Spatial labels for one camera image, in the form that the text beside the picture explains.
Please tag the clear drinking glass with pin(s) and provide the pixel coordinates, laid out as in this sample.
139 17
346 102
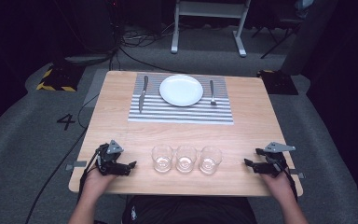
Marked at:
162 158
186 159
210 160

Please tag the metal table knife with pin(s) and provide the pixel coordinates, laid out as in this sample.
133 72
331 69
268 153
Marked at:
142 96

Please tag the grey striped placemat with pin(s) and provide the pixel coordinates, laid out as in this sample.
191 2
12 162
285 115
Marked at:
180 113

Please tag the person's left hand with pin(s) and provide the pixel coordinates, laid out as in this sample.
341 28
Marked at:
96 185

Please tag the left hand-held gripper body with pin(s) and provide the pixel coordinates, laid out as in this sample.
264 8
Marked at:
108 160

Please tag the white metal desk frame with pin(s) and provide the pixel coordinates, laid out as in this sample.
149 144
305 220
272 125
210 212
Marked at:
209 9

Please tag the metal fork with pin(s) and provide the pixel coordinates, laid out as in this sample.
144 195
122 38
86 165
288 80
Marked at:
212 91

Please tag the person's black clothing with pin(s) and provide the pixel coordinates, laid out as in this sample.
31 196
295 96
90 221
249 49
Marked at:
189 211

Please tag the black yellow striped stand base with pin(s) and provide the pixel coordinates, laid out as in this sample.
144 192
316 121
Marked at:
60 79

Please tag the person's right hand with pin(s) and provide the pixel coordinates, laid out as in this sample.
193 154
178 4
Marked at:
281 188

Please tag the grey tape strip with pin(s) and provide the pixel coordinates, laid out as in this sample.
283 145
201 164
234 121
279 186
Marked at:
296 173
77 164

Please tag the white plate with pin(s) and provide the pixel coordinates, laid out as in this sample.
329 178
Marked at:
181 90

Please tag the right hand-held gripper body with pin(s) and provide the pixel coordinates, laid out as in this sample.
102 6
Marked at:
276 161

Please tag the black tripod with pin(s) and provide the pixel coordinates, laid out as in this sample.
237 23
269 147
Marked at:
276 43

